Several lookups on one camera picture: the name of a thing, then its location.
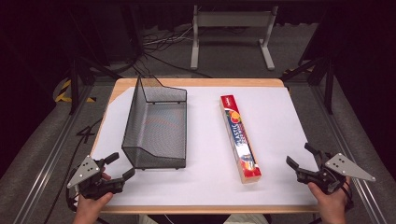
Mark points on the black tape floor mark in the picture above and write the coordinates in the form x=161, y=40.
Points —
x=87, y=133

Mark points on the black metal stand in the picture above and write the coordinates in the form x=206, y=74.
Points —
x=328, y=90
x=74, y=90

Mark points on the yellow black hazard tape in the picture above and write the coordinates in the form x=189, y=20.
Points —
x=63, y=93

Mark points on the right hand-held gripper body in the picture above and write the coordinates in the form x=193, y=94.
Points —
x=330, y=179

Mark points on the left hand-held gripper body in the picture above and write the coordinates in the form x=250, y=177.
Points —
x=90, y=183

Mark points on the white table mat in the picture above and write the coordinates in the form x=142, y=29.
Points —
x=205, y=186

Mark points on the aluminium floor rail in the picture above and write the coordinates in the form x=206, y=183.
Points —
x=46, y=161
x=342, y=140

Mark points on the person's left hand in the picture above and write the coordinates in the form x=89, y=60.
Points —
x=88, y=210

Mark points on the long red plastic wrap box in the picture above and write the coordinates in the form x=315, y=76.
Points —
x=240, y=137

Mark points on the person's right hand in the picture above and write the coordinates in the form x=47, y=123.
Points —
x=331, y=208

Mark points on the white metal stand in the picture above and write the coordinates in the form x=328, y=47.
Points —
x=195, y=46

